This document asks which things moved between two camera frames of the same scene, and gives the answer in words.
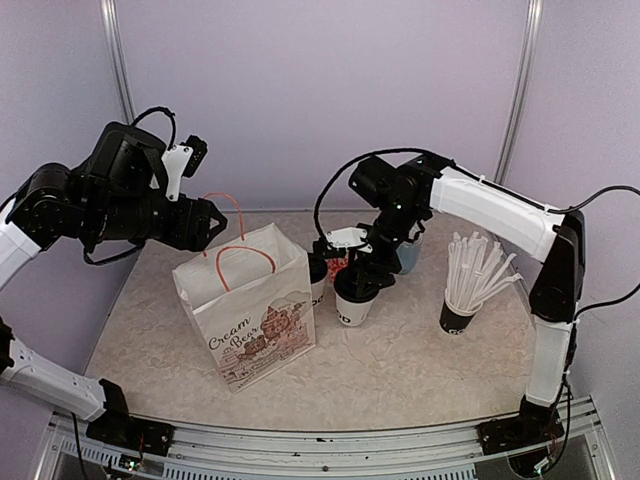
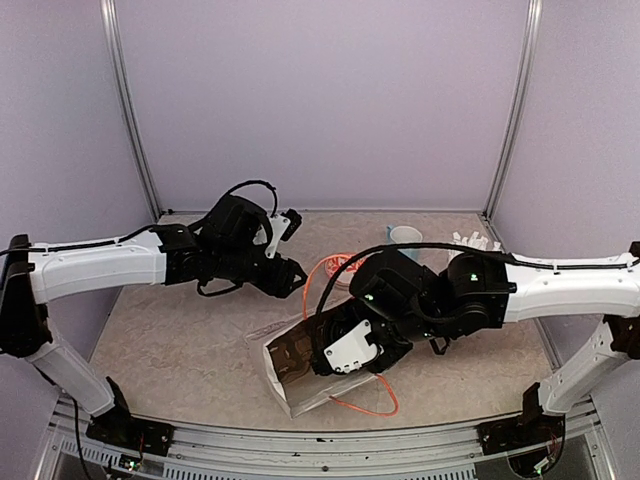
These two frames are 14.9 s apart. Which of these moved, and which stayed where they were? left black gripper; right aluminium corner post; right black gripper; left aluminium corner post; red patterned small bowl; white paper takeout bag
Moved: right black gripper; white paper takeout bag; left black gripper
Stayed: red patterned small bowl; right aluminium corner post; left aluminium corner post
